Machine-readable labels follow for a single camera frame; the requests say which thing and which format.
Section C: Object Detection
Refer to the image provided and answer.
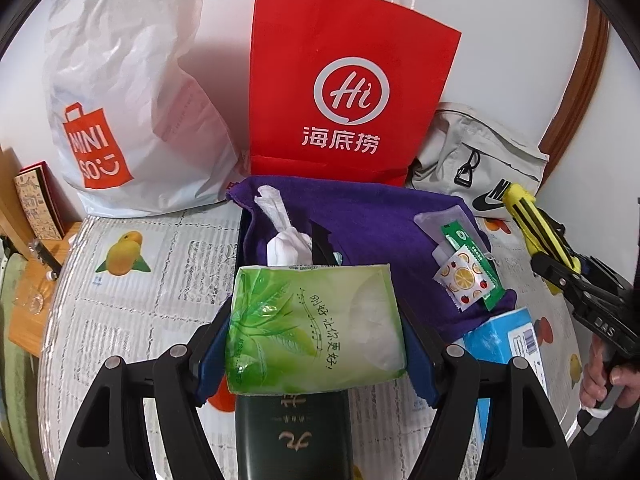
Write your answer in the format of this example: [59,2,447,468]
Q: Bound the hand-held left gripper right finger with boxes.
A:
[401,316,572,480]

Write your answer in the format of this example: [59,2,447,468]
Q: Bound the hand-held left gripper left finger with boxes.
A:
[55,306,237,480]

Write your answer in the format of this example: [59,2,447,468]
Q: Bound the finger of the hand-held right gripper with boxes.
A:
[531,252,582,306]
[575,255,617,286]

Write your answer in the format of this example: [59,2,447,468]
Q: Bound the yellow utility knife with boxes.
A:
[502,183,584,297]

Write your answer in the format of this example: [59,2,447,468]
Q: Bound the green tissue pack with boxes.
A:
[223,263,408,397]

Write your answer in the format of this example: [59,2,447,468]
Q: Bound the person's right hand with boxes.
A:
[579,334,640,409]

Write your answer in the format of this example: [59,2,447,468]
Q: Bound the fruit-print candy packets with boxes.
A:
[440,222,502,312]

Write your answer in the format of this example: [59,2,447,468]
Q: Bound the blue tissue pack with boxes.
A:
[462,307,549,448]

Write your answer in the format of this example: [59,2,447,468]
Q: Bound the fruit print sachet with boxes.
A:
[433,247,494,312]

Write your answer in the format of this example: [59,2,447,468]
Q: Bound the dark green gold-ended box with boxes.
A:
[234,387,354,480]

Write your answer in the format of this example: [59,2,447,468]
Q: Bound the clear plastic bag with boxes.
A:
[413,206,469,243]

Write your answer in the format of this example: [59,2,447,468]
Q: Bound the beige sling bag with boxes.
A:
[405,102,551,221]

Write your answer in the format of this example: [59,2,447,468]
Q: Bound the white crumpled tissue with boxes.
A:
[254,185,315,267]

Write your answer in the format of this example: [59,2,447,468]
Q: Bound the purple towel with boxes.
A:
[225,175,518,343]

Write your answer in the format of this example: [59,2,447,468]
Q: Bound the green bedding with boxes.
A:
[0,252,48,466]

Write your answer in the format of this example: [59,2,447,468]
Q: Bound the brown patterned book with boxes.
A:
[13,161,66,242]

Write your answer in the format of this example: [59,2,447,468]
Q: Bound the red paper bag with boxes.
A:
[248,0,463,191]

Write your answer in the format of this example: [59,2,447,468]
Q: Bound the white plastic shopping bag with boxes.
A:
[42,0,252,219]

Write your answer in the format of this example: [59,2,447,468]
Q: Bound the wooden door frame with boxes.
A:
[539,0,612,193]

